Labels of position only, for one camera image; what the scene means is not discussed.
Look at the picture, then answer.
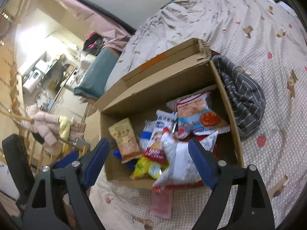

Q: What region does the pink curtain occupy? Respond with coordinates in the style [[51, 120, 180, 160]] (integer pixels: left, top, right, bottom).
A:
[[54, 0, 131, 52]]

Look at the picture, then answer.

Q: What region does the grey striped cloth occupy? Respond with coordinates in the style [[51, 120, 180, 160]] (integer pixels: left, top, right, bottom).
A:
[[212, 55, 266, 138]]

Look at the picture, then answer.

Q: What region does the brown cardboard box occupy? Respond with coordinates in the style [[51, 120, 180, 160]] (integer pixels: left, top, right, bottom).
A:
[[95, 37, 244, 190]]

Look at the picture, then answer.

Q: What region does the blue cartoon snack bag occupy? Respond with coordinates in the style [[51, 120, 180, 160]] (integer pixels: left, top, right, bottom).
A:
[[112, 149, 136, 173]]

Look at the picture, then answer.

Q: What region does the pile of dark clothes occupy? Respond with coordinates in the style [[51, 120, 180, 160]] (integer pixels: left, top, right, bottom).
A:
[[83, 32, 106, 56]]

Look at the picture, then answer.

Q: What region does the white red snack bag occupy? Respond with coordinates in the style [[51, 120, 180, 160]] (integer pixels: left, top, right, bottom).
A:
[[152, 130, 219, 192]]

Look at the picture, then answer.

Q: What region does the pink flat snack packet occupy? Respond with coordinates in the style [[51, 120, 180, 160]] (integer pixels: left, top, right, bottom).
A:
[[149, 190, 173, 220]]

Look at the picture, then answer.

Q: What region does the white orange shrimp snack bag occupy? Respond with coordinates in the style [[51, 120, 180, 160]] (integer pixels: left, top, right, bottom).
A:
[[167, 90, 230, 139]]

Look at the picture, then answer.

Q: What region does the black chair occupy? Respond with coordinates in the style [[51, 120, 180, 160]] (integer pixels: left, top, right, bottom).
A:
[[2, 134, 35, 214]]

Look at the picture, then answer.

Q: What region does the pink puffer jacket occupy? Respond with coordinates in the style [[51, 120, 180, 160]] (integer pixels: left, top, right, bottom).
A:
[[20, 104, 62, 156]]

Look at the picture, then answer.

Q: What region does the yellow snack bag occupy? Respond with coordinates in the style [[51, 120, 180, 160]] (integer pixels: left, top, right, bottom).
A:
[[130, 157, 169, 180]]

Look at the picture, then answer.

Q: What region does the white blue striped snack bag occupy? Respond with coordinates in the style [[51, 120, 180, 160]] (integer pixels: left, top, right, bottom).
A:
[[139, 110, 177, 153]]

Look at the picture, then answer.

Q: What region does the tan peanut snack bag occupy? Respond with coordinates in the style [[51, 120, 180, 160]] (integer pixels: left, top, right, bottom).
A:
[[108, 118, 143, 163]]

